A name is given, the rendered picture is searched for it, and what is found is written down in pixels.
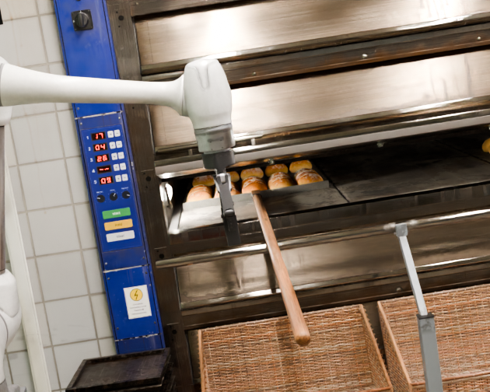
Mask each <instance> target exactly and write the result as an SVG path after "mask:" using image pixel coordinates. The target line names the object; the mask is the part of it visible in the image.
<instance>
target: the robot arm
mask: <svg viewBox="0 0 490 392"><path fill-rule="evenodd" d="M33 103H142V104H154V105H161V106H166V107H171V108H173V109H174V110H175V111H176V112H177V113H178V114H179V115H180V116H183V117H189V118H190V120H191V123H192V124H193V128H194V134H195V139H196V142H197V144H198V151H199V152H203V154H201V156H202V161H203V165H204V168H205V169H206V170H213V169H215V176H213V179H214V182H215V185H216V189H217V192H218V194H219V198H220V201H219V202H220V203H221V213H222V214H221V218H222V220H223V225H224V230H225V235H226V238H227V243H228V246H229V247H230V246H234V245H239V244H241V242H240V233H239V229H238V224H237V219H236V214H235V210H234V207H233V206H234V201H233V200H232V195H231V191H232V187H231V183H230V182H231V176H230V174H229V173H227V172H226V167H227V166H232V165H234V164H235V162H236V160H235V156H234V151H233V149H231V148H230V147H233V146H234V145H235V144H236V143H235V138H234V134H233V125H232V120H231V114H232V108H233V104H232V92H231V89H230V87H229V83H228V82H227V78H226V74H225V72H224V71H223V69H222V66H221V65H220V64H219V62H218V61H217V60H216V59H210V58H206V59H200V60H197V61H193V62H191V63H189V64H187V65H186V66H185V69H184V74H183V75H182V76H181V77H180V78H179V79H177V80H175V81H172V82H139V81H127V80H116V79H96V78H84V77H74V76H64V75H52V74H47V73H43V72H37V71H33V70H29V69H26V68H20V67H18V66H15V65H10V64H9V63H8V62H7V61H6V60H5V59H4V58H2V57H0V392H20V388H19V385H18V384H12V385H7V383H6V380H5V373H4V365H3V359H4V355H5V349H6V348H7V347H8V346H9V344H10V343H11V342H12V340H13V338H14V337H15V336H16V333H17V331H18V330H19V326H20V323H21V319H22V310H21V306H20V303H19V297H18V292H17V284H16V279H15V277H14V276H13V275H12V274H11V273H10V272H9V271H8V270H7V269H5V125H7V124H8V123H9V121H10V119H11V116H12V106H16V105H23V104H33Z"/></svg>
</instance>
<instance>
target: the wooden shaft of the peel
mask: <svg viewBox="0 0 490 392"><path fill-rule="evenodd" d="M253 200H254V204H255V207H256V210H257V214H258V218H259V220H260V223H261V228H262V230H263V234H264V238H265V241H266V244H267V247H268V251H269V254H270V257H271V262H272V264H273V267H274V270H275V274H276V278H277V280H278V285H279V288H280V291H281V294H282V298H283V301H284V304H285V308H286V311H287V314H288V317H289V322H290V324H291V328H292V332H293V335H294V338H295V340H296V344H298V345H300V346H307V345H308V344H309V343H310V339H311V337H310V333H309V331H308V328H307V325H306V322H305V320H304V317H303V313H302V311H301V309H300V306H299V302H298V299H297V298H296V294H295V291H294V288H293V286H292V283H291V280H290V277H289V273H288V272H287V269H286V266H285V262H284V261H283V258H282V254H281V251H280V249H279V247H278V243H277V240H276V238H275V235H274V232H273V229H272V227H271V223H270V221H269V218H268V214H267V212H266V210H265V207H264V203H263V201H262V198H261V196H260V195H259V194H255V195H254V196H253Z"/></svg>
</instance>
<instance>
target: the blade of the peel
mask: <svg viewBox="0 0 490 392"><path fill-rule="evenodd" d="M322 179H323V181H318V182H313V183H308V184H299V185H294V186H288V187H280V188H274V189H268V185H267V182H265V183H266V185H267V190H264V191H260V192H261V195H262V198H267V197H273V196H278V195H284V194H292V193H298V192H303V191H312V190H317V189H322V188H328V187H329V181H328V180H327V179H326V178H324V177H322ZM241 193H242V191H241V189H240V194H235V195H232V200H233V201H234V202H238V201H248V200H252V197H251V192H249V193H244V194H241ZM187 196H188V194H186V195H185V198H184V201H183V208H184V210H189V209H194V208H204V207H208V206H214V205H220V204H221V203H220V202H219V201H220V198H215V191H213V198H210V199H205V200H200V201H190V202H187Z"/></svg>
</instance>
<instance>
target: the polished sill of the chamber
mask: <svg viewBox="0 0 490 392"><path fill-rule="evenodd" d="M485 196H490V180H489V181H484V182H478V183H473V184H464V185H459V186H453V187H445V188H439V189H434V190H429V191H419V192H414V193H409V194H399V195H394V196H389V197H384V198H374V199H369V200H364V201H355V202H349V203H344V204H339V205H330V206H324V207H319V208H310V209H305V210H299V211H294V212H285V213H280V214H274V215H268V218H269V221H270V223H271V227H272V229H281V228H286V227H292V226H301V225H306V224H311V223H317V222H326V221H331V220H336V219H346V218H351V217H356V216H361V215H371V214H376V213H381V212H391V211H396V210H401V209H406V208H415V207H421V206H426V205H435V204H440V203H446V202H451V201H460V200H465V199H471V198H479V197H485ZM237 224H238V229H239V233H240V235H242V234H247V233H256V232H261V231H263V230H262V228H261V223H260V220H259V218H258V217H255V218H249V219H241V220H237ZM168 237H169V242H170V246H173V245H177V244H182V243H192V242H197V241H202V240H212V239H217V238H222V237H226V235H225V230H224V225H223V222H221V223H216V224H210V225H205V226H195V227H191V228H185V229H176V230H170V231H169V233H168Z"/></svg>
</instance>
